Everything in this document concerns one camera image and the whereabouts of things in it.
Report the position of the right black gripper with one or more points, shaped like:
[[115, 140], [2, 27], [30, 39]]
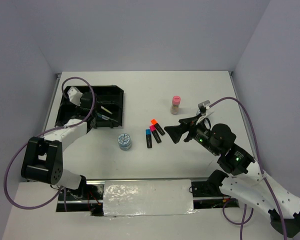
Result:
[[189, 124]]

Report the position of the orange highlighter marker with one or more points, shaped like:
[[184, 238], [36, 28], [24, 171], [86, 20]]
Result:
[[158, 127]]

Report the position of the pink highlighter marker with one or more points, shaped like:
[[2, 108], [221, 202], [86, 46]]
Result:
[[155, 134]]

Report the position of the blue patterned round tin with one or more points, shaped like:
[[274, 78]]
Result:
[[124, 141]]

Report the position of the yellow slim pen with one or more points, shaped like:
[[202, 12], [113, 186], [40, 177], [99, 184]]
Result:
[[106, 110]]

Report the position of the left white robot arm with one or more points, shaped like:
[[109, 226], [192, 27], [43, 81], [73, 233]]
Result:
[[43, 160]]

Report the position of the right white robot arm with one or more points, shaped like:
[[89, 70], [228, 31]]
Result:
[[240, 176]]

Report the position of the pink capped small bottle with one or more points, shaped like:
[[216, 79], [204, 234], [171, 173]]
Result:
[[175, 104]]

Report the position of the blue highlighter marker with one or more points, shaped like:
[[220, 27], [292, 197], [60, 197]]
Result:
[[148, 135]]

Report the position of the silver foil covered panel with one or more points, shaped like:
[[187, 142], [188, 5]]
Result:
[[147, 198]]

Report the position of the black compartment organizer tray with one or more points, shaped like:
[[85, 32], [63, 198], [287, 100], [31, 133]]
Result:
[[109, 96]]

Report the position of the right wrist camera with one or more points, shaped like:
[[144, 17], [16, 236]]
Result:
[[204, 109]]

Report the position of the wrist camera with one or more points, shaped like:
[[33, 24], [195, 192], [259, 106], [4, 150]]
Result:
[[74, 95], [204, 109]]

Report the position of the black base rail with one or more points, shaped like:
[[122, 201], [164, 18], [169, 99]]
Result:
[[92, 204]]

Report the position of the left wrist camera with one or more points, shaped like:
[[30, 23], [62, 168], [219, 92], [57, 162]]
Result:
[[74, 95]]

